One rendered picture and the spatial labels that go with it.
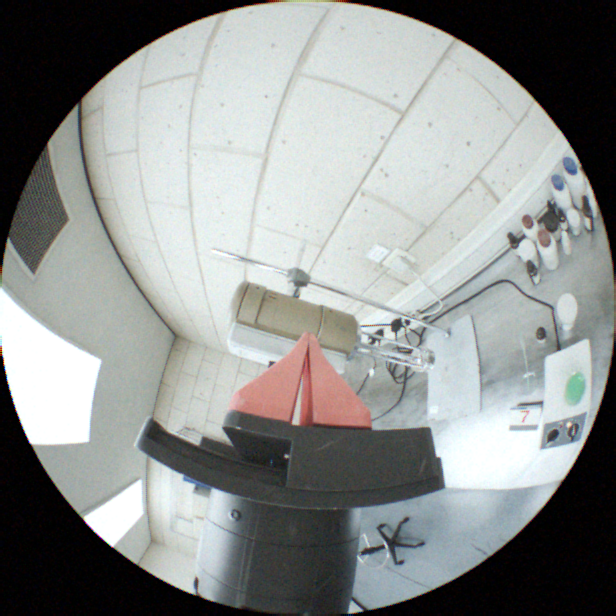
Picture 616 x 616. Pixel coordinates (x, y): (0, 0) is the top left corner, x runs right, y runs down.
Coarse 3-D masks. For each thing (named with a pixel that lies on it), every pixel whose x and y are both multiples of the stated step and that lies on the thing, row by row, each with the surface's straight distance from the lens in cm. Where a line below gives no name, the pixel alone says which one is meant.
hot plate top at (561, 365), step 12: (576, 348) 47; (588, 348) 48; (552, 360) 47; (564, 360) 47; (576, 360) 47; (588, 360) 48; (552, 372) 47; (564, 372) 47; (588, 372) 47; (552, 384) 47; (564, 384) 47; (588, 384) 47; (552, 396) 47; (588, 396) 48; (552, 408) 47; (564, 408) 47; (576, 408) 47
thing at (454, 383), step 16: (464, 320) 67; (432, 336) 74; (464, 336) 65; (448, 352) 67; (464, 352) 64; (432, 368) 71; (448, 368) 66; (464, 368) 63; (432, 384) 69; (448, 384) 66; (464, 384) 62; (480, 384) 60; (432, 400) 69; (448, 400) 65; (464, 400) 62; (480, 400) 60; (432, 416) 68; (448, 416) 65; (464, 416) 62
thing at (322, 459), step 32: (256, 384) 7; (288, 384) 7; (256, 416) 6; (288, 416) 6; (256, 448) 8; (288, 448) 7; (320, 448) 6; (352, 448) 6; (384, 448) 6; (416, 448) 7; (288, 480) 6; (320, 480) 6; (352, 480) 6; (384, 480) 6; (416, 480) 7
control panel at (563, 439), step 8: (576, 416) 50; (584, 416) 51; (544, 424) 50; (552, 424) 50; (560, 424) 50; (544, 432) 51; (560, 432) 51; (544, 440) 52; (560, 440) 53; (568, 440) 54; (576, 440) 54; (544, 448) 54
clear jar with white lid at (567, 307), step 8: (568, 296) 50; (560, 304) 50; (568, 304) 50; (576, 304) 50; (560, 312) 50; (568, 312) 50; (576, 312) 50; (560, 320) 50; (568, 320) 49; (568, 328) 53
